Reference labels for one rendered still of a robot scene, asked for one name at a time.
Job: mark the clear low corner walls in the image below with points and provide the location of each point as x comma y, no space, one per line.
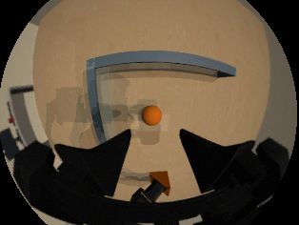
103,85

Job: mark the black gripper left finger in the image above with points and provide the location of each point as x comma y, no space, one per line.
103,162

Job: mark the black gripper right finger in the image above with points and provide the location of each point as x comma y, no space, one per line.
208,160

